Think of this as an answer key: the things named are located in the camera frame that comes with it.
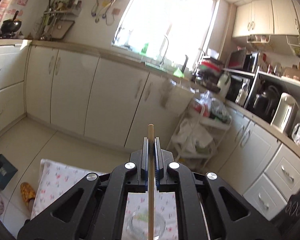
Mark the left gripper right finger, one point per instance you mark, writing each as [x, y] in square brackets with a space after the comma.
[159, 164]

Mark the yellow slipper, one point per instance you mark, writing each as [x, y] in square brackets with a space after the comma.
[28, 194]

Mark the dark teal box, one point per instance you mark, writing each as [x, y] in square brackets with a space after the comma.
[7, 171]

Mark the stacked bowls and plates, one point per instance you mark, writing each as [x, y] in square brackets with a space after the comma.
[207, 73]

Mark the wall utensil rack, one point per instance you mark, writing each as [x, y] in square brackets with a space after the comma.
[57, 19]

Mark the white electric water boiler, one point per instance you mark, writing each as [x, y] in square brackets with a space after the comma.
[285, 114]

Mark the black microwave oven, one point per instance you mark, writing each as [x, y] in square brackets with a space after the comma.
[251, 62]

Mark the black kettle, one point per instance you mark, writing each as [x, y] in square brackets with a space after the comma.
[265, 103]

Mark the wooden chopstick one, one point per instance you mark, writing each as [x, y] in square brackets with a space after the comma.
[151, 181]

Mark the green dish soap bottle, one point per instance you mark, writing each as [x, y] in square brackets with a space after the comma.
[144, 49]

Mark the white plastic bag in cart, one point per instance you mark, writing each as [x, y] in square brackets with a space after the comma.
[194, 138]

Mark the chrome kitchen faucet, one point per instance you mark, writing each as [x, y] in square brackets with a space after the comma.
[164, 55]

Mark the hanging wire basket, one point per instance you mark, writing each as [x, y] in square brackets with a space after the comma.
[294, 43]

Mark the black wok on stove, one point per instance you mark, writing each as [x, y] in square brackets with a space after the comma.
[11, 26]

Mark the floral cherry tablecloth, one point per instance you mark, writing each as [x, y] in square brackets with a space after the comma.
[57, 178]

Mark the clear glass jar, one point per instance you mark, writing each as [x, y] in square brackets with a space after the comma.
[137, 225]

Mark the white plastic jug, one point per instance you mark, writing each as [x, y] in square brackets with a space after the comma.
[224, 83]

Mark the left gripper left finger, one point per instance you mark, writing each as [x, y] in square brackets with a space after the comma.
[144, 162]

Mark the white hanging trash bin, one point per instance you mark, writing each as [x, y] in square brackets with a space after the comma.
[169, 92]

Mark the white rolling utility cart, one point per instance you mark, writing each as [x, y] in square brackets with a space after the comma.
[211, 112]

